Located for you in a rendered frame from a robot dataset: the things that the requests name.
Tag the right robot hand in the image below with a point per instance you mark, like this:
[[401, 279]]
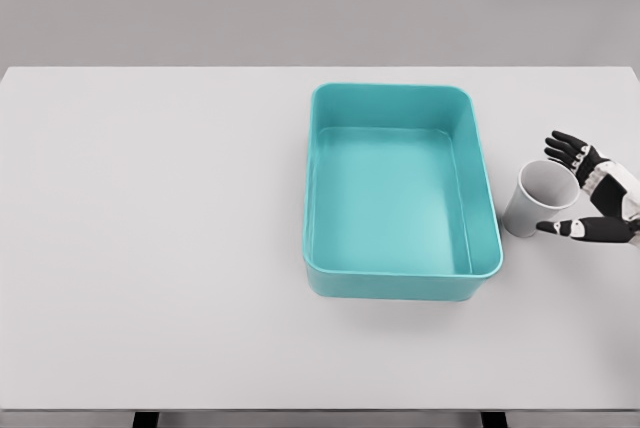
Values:
[[607, 193]]

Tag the white paper cup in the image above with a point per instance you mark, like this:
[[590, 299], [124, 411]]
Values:
[[542, 187]]

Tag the teal plastic basket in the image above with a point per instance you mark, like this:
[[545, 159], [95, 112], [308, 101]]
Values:
[[395, 198]]

